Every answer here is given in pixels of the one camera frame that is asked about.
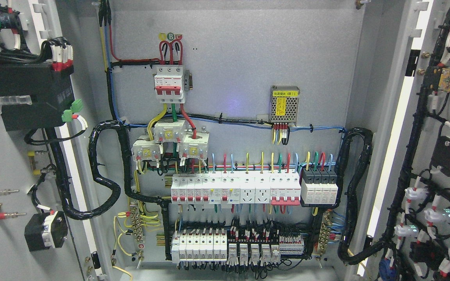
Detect grey cabinet door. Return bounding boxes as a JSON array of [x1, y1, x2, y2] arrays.
[[0, 0, 111, 281], [368, 0, 450, 281]]

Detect white current transformers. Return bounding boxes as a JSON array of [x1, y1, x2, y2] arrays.
[[132, 119, 209, 162]]

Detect grey electrical cabinet body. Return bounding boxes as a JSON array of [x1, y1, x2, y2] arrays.
[[56, 0, 419, 281]]

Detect metal mesh power supply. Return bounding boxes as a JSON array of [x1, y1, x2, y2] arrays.
[[270, 85, 300, 124]]

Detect white socket breaker row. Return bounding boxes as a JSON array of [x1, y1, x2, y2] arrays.
[[170, 171, 301, 208]]

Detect white red main breaker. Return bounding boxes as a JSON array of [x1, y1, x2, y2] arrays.
[[154, 65, 189, 104]]

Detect black white surge protector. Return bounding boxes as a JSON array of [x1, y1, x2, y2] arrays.
[[300, 169, 341, 209]]

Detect black relay terminal row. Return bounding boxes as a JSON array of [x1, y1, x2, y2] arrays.
[[225, 221, 307, 272]]

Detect white lower breaker row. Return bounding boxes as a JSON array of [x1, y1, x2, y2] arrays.
[[170, 228, 228, 265]]

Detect black digital power meter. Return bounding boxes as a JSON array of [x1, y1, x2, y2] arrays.
[[0, 62, 75, 132]]

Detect black left cable harness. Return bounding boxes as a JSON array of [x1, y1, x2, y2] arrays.
[[45, 120, 171, 221]]

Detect black cable harness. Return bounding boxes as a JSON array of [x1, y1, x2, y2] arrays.
[[337, 128, 375, 266], [45, 120, 171, 221]]

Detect black right cable harness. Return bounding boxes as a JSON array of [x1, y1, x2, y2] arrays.
[[337, 128, 375, 266]]

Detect yellow terminal post block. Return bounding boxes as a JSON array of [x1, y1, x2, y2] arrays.
[[27, 151, 48, 176]]

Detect white rotary selector switch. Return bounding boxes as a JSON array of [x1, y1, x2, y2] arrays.
[[24, 211, 68, 251]]

